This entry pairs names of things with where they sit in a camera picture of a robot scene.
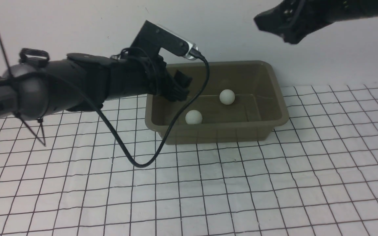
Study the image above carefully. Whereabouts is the white grid-pattern tablecloth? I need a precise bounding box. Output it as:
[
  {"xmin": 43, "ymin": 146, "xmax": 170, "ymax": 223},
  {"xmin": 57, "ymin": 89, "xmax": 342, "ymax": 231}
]
[{"xmin": 0, "ymin": 83, "xmax": 378, "ymax": 236}]

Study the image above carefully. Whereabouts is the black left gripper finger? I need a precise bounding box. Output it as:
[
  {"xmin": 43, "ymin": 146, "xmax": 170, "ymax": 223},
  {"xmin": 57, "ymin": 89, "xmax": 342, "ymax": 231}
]
[
  {"xmin": 174, "ymin": 70, "xmax": 193, "ymax": 88},
  {"xmin": 162, "ymin": 86, "xmax": 189, "ymax": 102}
]

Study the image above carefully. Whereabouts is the thin black tie cable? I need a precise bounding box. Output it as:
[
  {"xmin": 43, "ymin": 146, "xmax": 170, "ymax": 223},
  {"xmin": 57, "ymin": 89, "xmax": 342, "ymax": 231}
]
[{"xmin": 0, "ymin": 0, "xmax": 47, "ymax": 147}]

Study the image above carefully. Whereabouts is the white table-tennis ball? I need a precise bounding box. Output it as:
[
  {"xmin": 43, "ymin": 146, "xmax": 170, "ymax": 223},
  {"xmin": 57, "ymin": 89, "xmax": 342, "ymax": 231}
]
[
  {"xmin": 219, "ymin": 89, "xmax": 236, "ymax": 106},
  {"xmin": 185, "ymin": 109, "xmax": 203, "ymax": 125}
]

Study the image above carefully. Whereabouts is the black camera cable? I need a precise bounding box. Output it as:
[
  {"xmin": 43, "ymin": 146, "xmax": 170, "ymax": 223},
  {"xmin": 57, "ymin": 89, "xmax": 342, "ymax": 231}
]
[{"xmin": 38, "ymin": 48, "xmax": 210, "ymax": 168}]

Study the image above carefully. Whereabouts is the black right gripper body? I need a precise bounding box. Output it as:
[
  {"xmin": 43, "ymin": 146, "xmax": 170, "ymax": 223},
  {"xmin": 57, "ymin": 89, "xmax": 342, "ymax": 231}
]
[{"xmin": 253, "ymin": 0, "xmax": 340, "ymax": 45}]

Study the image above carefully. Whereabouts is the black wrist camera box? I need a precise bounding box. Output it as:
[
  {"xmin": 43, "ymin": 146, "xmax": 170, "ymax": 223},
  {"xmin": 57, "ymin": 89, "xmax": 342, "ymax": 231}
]
[{"xmin": 131, "ymin": 20, "xmax": 199, "ymax": 60}]

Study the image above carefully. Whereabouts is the olive green plastic bin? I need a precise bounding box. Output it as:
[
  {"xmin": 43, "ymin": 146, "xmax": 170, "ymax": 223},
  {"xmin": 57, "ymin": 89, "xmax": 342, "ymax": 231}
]
[{"xmin": 145, "ymin": 60, "xmax": 289, "ymax": 145}]

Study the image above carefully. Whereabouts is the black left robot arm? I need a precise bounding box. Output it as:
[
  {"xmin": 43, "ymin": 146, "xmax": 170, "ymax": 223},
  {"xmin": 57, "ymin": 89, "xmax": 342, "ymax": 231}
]
[{"xmin": 0, "ymin": 48, "xmax": 192, "ymax": 121}]

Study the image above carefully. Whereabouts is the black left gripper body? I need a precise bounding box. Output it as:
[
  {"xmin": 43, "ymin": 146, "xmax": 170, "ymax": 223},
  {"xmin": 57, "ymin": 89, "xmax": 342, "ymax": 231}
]
[{"xmin": 106, "ymin": 55, "xmax": 176, "ymax": 100}]

